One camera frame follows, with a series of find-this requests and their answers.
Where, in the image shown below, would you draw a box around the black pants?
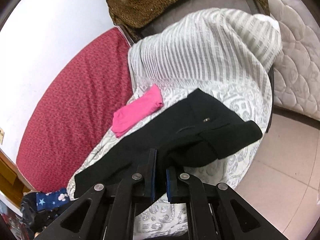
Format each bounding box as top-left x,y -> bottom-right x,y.
74,89 -> 263,198

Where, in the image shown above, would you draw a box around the navy star print cloth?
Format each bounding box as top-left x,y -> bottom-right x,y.
36,188 -> 70,211

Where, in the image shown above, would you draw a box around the wooden furniture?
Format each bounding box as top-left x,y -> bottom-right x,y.
0,151 -> 34,208

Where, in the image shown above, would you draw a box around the red patterned pillow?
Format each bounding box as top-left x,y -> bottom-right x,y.
16,27 -> 132,192

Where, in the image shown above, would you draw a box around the pink folded cloth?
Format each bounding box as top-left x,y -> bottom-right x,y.
111,84 -> 164,138

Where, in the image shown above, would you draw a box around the white quilted mattress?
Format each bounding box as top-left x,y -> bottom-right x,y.
268,0 -> 319,120

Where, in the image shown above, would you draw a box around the white grey patterned bedsheet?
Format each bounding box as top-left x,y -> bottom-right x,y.
67,8 -> 282,239

